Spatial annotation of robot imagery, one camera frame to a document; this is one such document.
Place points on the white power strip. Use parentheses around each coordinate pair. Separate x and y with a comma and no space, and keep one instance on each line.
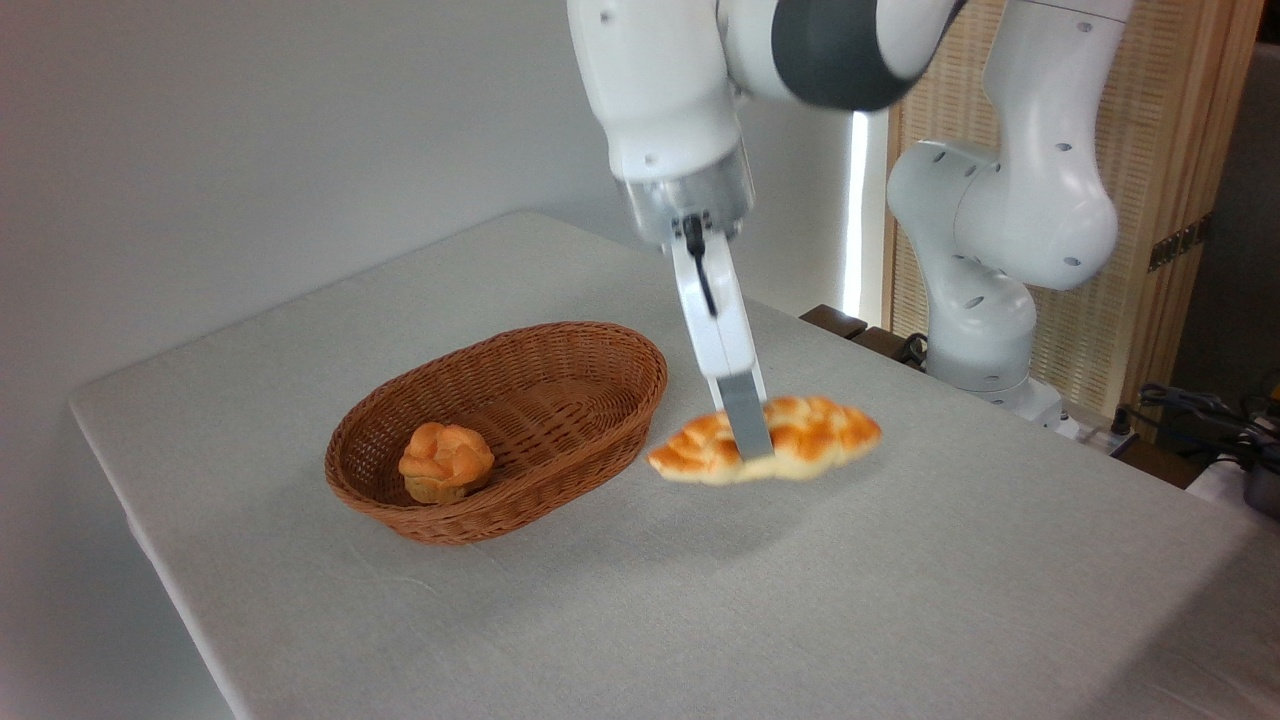
(1095,434)

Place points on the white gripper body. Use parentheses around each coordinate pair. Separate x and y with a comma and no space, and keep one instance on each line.
(722,330)

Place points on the dark wooden furniture edge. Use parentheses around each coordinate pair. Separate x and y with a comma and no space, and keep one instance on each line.
(835,321)

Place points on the grey tablecloth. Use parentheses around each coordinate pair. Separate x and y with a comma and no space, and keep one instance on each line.
(900,620)

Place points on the brown oval wicker basket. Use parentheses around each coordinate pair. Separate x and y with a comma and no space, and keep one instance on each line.
(570,430)

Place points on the round muffin bread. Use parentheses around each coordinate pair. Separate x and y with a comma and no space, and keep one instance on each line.
(446,460)

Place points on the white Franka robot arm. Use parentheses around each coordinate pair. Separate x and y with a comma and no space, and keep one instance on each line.
(660,80)

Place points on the long braided bread loaf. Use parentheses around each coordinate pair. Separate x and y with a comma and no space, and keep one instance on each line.
(820,440)

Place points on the dark metal screen hinge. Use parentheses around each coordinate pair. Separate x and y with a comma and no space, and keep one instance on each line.
(1178,243)

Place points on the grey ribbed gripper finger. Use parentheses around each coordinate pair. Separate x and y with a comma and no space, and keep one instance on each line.
(745,420)

